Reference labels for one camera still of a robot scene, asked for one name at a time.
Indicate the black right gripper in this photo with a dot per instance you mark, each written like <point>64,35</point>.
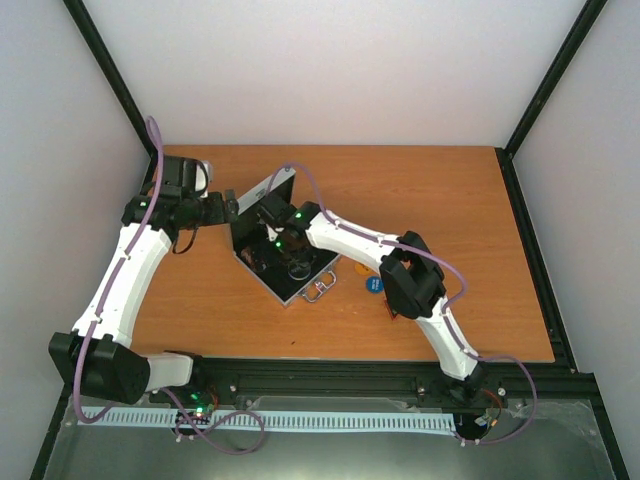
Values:
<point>301,255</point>

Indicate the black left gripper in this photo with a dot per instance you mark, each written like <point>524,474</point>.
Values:
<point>219,215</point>

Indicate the clear round plastic disc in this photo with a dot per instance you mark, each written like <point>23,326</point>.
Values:
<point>299,270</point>

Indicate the aluminium poker case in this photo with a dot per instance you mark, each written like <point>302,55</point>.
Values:
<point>249,231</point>

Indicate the orange round dealer button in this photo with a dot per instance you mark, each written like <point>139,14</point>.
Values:
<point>363,269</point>

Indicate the blue round blind button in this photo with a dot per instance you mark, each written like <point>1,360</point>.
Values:
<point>374,284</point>

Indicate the black red triangular button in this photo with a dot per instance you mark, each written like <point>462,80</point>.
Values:
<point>392,313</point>

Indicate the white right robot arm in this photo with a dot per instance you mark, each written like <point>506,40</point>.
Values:
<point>412,278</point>

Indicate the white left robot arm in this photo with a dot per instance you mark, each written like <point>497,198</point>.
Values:
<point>95,358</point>

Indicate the green lit circuit board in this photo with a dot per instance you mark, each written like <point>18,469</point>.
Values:
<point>200,405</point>

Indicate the metal front plate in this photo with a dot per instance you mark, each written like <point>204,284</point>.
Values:
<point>554,440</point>

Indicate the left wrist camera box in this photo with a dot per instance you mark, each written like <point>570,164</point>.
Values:
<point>184,178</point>

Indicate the left black frame post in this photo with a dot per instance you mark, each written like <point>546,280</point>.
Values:
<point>94,41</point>

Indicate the black frame post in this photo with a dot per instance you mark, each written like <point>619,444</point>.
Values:
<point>577,34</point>
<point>94,41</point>

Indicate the white slotted cable duct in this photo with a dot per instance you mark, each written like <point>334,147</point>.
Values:
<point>283,421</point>

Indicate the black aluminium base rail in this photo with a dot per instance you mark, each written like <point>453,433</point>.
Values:
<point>236,382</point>

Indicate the right black side rail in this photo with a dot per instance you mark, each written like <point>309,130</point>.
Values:
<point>563,355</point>

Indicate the right black frame post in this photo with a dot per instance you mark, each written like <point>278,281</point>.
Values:
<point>577,34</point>

